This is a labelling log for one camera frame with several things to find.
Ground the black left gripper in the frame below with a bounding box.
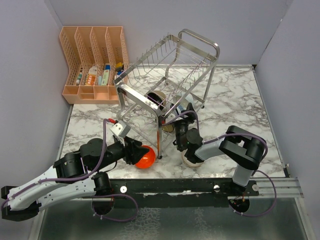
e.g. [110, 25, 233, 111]
[92, 135, 150, 173]

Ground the red bowl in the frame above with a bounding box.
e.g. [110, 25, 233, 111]
[135, 145, 156, 169]

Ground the beige speckled bowl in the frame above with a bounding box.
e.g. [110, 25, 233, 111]
[181, 150, 204, 168]

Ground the blue and white bowl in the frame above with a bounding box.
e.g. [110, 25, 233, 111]
[173, 99, 190, 116]

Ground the dark patterned cream-inside bowl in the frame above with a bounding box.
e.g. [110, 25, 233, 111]
[162, 122, 174, 133]

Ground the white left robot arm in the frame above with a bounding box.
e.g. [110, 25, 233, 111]
[0, 137, 150, 222]

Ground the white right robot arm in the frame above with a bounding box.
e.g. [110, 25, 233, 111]
[173, 118, 268, 196]

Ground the white blue tube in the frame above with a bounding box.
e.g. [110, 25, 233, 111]
[101, 64, 112, 86]

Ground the orange white packet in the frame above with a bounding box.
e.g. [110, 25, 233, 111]
[85, 65, 98, 86]

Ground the cream bottle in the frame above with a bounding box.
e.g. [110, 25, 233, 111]
[114, 62, 125, 80]

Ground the small green white tube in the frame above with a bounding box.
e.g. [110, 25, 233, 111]
[75, 71, 83, 86]

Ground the peach plastic file organizer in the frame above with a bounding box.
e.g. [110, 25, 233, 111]
[59, 26, 129, 105]

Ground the black aluminium frame rail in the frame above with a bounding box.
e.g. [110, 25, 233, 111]
[40, 172, 303, 210]

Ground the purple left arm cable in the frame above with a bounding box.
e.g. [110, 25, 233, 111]
[0, 118, 143, 222]

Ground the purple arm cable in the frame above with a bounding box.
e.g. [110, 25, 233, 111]
[0, 118, 143, 222]
[165, 110, 278, 218]

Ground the steel wire dish rack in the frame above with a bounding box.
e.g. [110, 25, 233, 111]
[114, 28, 221, 159]

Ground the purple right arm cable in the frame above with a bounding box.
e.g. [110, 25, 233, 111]
[165, 110, 278, 218]

